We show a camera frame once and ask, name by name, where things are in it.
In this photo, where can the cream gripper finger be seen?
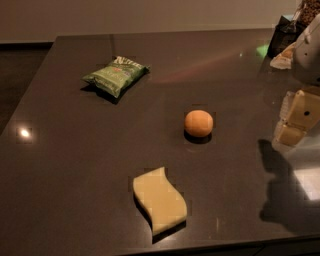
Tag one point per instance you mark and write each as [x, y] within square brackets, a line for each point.
[301, 109]
[287, 135]

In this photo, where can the orange fruit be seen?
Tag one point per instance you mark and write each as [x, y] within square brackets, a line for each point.
[198, 123]

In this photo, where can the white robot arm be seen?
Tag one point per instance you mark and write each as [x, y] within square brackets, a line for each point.
[306, 62]

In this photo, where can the black bag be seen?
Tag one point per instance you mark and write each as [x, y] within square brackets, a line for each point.
[285, 34]

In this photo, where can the green jalapeno chip bag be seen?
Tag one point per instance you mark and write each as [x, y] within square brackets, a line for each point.
[119, 74]

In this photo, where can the white snack packet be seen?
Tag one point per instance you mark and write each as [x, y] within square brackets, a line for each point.
[284, 59]

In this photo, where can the clear jar of nuts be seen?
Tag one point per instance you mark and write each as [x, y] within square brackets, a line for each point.
[309, 10]

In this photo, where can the yellow wavy sponge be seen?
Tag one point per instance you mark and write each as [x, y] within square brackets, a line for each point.
[162, 202]

